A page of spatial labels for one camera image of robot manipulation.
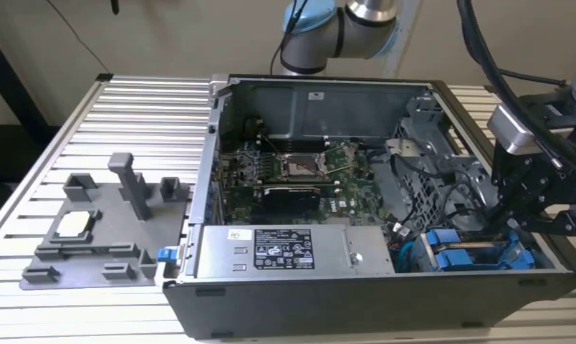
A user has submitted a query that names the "hard disk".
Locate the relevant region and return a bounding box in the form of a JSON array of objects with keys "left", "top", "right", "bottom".
[{"left": 424, "top": 229, "right": 536, "bottom": 275}]

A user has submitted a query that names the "metal disk bay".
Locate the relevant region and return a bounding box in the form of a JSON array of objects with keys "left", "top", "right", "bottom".
[{"left": 417, "top": 229, "right": 541, "bottom": 277}]

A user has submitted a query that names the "perforated metal drive cage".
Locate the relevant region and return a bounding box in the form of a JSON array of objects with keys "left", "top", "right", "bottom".
[{"left": 375, "top": 95, "right": 497, "bottom": 234}]

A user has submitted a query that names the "green motherboard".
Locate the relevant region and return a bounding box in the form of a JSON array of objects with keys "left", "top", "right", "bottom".
[{"left": 218, "top": 139, "right": 400, "bottom": 226}]

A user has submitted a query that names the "CPU socket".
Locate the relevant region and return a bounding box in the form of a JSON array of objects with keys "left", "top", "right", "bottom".
[{"left": 274, "top": 151, "right": 338, "bottom": 181}]

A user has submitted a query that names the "black graphics card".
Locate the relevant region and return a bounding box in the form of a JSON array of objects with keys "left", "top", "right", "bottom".
[{"left": 254, "top": 182, "right": 342, "bottom": 216}]

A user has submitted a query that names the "grey power supply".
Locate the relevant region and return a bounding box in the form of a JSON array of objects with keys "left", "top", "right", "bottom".
[{"left": 191, "top": 224, "right": 397, "bottom": 280}]

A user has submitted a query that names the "black PC case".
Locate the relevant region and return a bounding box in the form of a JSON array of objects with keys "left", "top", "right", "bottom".
[{"left": 161, "top": 73, "right": 576, "bottom": 340}]

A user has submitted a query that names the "grey parts rack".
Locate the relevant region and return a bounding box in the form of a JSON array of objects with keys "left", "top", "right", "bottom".
[{"left": 18, "top": 152, "right": 194, "bottom": 291}]

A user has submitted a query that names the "silver CPU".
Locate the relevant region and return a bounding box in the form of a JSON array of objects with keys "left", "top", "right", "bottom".
[{"left": 50, "top": 210, "right": 99, "bottom": 240}]

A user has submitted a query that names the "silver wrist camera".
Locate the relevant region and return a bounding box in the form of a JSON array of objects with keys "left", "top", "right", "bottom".
[{"left": 486, "top": 105, "right": 544, "bottom": 156}]

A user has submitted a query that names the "black wrist mount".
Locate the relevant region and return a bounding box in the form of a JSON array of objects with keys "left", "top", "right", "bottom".
[{"left": 516, "top": 92, "right": 576, "bottom": 139}]

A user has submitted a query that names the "blue wire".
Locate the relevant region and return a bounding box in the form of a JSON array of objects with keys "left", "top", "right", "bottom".
[{"left": 396, "top": 240, "right": 418, "bottom": 272}]

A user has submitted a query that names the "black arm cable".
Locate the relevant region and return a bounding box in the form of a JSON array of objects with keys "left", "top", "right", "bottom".
[{"left": 456, "top": 0, "right": 574, "bottom": 169}]

